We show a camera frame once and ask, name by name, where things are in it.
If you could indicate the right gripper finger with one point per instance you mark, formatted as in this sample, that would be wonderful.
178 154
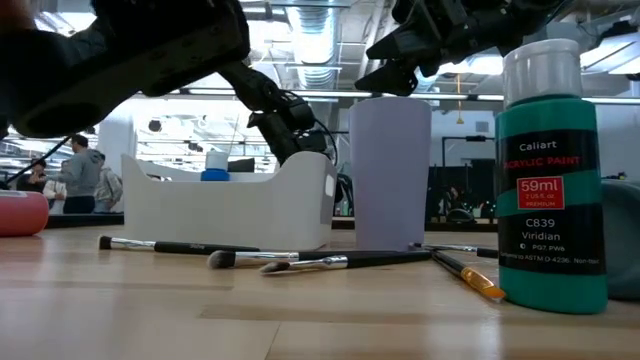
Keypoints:
395 77
392 47

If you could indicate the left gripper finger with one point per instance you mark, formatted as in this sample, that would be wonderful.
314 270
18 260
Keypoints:
284 147

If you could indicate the white plastic bin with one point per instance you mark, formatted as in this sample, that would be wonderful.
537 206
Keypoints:
225 210

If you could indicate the lilac plastic cup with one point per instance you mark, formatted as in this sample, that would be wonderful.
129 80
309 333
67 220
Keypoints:
391 175

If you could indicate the black brush fluffy bristles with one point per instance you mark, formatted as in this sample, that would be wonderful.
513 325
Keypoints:
222 259

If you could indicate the black brush dark bristles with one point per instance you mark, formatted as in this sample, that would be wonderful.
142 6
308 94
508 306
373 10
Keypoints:
200 247

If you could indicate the black brush wide silver ferrule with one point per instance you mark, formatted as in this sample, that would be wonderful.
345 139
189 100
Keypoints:
375 259

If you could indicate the thin black silver brush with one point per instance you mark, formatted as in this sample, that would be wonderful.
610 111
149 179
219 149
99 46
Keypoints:
450 248

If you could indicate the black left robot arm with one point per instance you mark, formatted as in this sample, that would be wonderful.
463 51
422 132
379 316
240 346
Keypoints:
125 60

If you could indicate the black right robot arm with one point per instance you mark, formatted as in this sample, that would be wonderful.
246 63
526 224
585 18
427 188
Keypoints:
525 20

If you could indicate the green Viridian paint bottle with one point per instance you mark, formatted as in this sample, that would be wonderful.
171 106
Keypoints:
550 200

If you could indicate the dark grey paint bottle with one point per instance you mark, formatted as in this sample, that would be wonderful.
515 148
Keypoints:
622 240

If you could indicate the dark background screen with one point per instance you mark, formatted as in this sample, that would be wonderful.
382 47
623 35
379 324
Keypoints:
242 165

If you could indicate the black metal rack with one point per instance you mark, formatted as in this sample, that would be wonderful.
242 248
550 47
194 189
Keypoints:
475 138

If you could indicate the person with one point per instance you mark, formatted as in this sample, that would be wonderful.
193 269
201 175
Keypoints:
80 175
452 196
32 180
55 194
110 189

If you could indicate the white building column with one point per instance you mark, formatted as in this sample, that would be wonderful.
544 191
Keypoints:
117 145

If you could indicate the silver spiral ceiling duct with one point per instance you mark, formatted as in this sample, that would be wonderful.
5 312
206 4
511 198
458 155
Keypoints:
315 45

